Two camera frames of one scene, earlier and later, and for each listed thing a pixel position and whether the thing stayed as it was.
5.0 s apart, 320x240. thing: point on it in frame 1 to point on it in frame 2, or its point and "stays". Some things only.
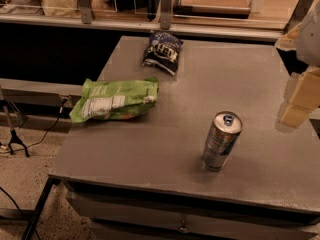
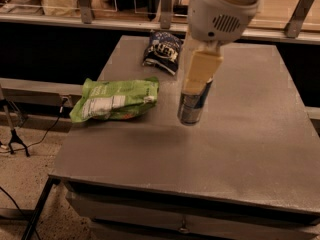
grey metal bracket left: (84, 1) stays
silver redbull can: (225, 130) to (191, 105)
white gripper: (310, 39) to (213, 21)
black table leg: (52, 180) stays
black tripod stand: (13, 137) stays
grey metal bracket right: (301, 9) stays
